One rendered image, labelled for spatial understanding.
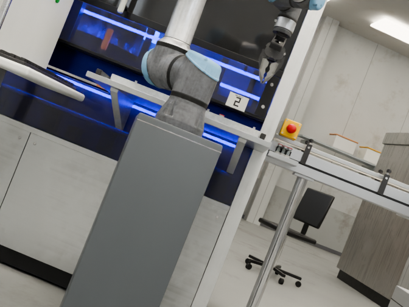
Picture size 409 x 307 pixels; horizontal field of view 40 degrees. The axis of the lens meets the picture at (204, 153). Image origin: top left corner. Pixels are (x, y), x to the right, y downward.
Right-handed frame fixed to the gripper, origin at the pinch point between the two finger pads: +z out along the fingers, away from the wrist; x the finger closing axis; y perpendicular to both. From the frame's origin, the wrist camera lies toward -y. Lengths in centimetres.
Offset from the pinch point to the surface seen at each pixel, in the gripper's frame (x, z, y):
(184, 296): -2, 91, 27
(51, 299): 46, 110, 15
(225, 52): 19.2, -9.9, 27.7
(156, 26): 51, -10, 28
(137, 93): 39.4, 22.8, -12.4
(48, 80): 68, 30, -19
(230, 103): 9.4, 9.3, 27.5
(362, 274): -194, 89, 485
